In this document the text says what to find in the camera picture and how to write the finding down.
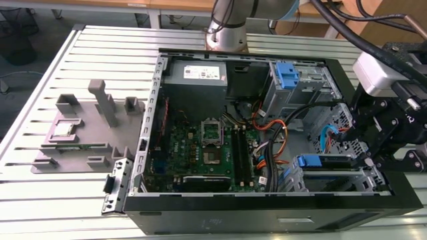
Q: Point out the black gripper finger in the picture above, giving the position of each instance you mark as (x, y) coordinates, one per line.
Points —
(363, 105)
(400, 162)

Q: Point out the hard disk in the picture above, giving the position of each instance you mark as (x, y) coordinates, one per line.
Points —
(309, 161)

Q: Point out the silver disk bay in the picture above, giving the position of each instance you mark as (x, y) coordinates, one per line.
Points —
(333, 172)

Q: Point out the silver optical drive cage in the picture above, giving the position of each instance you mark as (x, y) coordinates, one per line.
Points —
(288, 98)

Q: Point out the blue plastic drive latch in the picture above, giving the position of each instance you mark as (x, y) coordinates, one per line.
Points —
(286, 75)

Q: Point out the wooden cabinet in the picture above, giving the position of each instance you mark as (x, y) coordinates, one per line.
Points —
(373, 30)

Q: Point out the black RAM slot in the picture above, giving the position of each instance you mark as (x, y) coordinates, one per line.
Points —
(238, 155)
(246, 155)

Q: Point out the green motherboard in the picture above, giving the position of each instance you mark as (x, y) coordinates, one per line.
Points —
(229, 160)

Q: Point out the CPU socket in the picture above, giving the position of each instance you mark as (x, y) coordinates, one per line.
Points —
(213, 156)

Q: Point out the grey power supply unit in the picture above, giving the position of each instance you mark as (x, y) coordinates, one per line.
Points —
(196, 97)

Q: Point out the black PC case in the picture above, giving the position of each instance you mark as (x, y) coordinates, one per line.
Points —
(233, 217)

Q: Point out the black graphics card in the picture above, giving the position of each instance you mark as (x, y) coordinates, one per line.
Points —
(204, 182)

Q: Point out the black case fan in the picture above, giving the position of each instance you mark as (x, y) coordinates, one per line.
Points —
(160, 110)

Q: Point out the grey parts rack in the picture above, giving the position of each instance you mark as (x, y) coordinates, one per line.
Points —
(89, 140)

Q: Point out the wooden top white desk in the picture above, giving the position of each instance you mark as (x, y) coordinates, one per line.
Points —
(100, 7)

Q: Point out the green RAM stick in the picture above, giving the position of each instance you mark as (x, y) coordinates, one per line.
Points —
(73, 147)

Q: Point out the silver CPU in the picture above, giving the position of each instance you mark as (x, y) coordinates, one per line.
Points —
(62, 130)

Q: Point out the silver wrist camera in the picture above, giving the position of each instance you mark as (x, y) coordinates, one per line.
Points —
(376, 75)

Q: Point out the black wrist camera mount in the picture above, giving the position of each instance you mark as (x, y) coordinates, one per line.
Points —
(400, 48)

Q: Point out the metal slot bracket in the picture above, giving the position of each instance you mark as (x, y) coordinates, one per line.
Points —
(120, 180)

